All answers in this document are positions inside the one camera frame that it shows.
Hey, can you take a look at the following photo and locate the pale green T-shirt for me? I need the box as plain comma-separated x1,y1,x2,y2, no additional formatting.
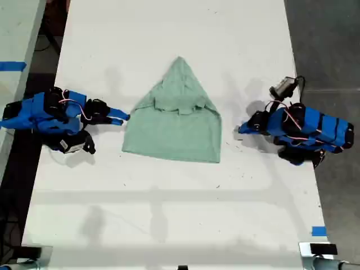
121,56,223,164

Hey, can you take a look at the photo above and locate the long blue tape strip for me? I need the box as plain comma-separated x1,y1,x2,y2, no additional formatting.
0,61,28,71

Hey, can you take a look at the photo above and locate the pale side table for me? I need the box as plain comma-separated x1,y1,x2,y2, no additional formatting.
0,0,47,181

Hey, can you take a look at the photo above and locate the small black box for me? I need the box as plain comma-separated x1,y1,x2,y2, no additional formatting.
20,246,43,259
309,243,338,255

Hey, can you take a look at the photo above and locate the grey metal pipe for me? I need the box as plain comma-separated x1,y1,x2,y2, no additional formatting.
302,256,360,270
0,258,43,270

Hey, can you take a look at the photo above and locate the black camera mount stalk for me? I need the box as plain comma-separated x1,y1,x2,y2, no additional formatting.
74,129,96,155

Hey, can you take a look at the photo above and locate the black camera box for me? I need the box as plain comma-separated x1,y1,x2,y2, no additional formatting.
58,139,86,155
269,76,295,97

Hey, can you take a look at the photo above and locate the black camera cable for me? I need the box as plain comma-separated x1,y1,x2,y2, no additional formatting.
292,75,307,105

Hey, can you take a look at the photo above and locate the silver metal bracket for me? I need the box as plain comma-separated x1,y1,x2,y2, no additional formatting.
298,241,341,259
33,245,54,270

